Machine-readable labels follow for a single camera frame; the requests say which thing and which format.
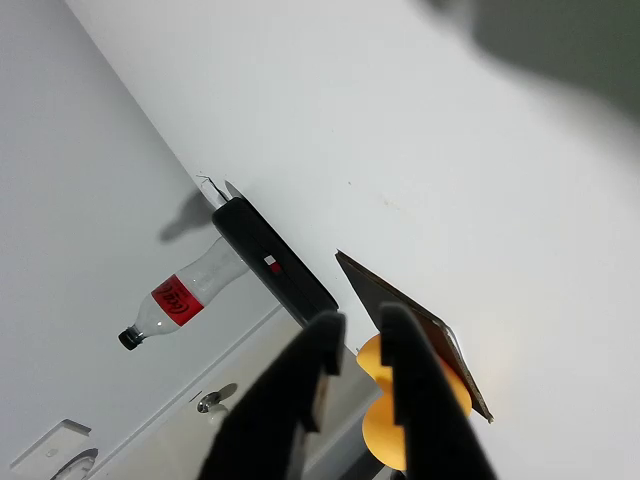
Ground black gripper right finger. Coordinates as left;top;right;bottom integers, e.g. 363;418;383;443
377;300;502;480

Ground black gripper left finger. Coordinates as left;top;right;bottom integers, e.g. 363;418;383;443
197;308;348;480

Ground yellow rubber duck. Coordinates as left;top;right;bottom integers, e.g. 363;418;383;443
355;333;474;471

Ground black cardboard square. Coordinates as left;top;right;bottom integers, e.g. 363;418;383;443
333;248;495;425

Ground clear cola bottle red label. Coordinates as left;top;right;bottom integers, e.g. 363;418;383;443
117;234;251;352

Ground black glasses case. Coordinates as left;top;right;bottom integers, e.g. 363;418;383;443
210;196;340;329

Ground silver door handle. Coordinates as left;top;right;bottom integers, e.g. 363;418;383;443
196;382;239;415

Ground round grey wall fixture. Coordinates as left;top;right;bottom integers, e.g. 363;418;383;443
48;447;100;480

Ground white light switch plate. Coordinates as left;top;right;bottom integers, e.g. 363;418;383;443
8;418;93;474

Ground thin metal wire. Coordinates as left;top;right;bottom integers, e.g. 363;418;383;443
195;173;221;199

